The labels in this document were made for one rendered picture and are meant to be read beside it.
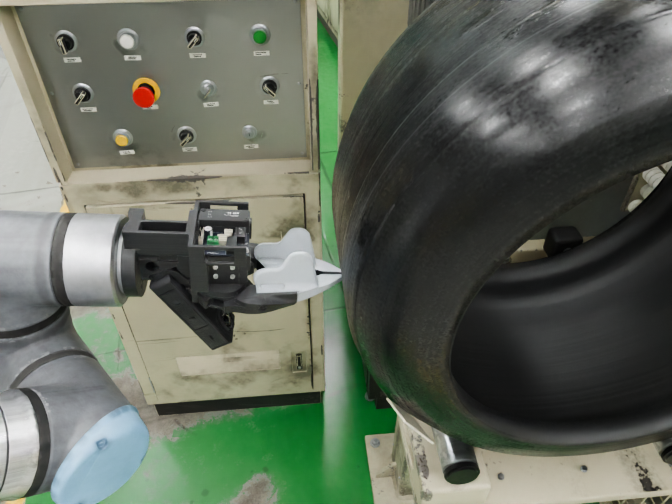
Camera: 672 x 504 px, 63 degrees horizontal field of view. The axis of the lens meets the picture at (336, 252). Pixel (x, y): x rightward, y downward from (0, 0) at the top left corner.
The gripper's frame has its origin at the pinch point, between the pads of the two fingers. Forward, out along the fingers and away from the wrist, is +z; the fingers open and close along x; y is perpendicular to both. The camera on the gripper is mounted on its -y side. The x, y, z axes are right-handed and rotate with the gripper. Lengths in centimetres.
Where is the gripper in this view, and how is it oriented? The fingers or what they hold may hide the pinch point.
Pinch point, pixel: (329, 279)
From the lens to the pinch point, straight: 57.5
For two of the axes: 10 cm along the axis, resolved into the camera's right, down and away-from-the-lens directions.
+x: -0.9, -6.6, 7.4
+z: 9.9, 0.3, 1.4
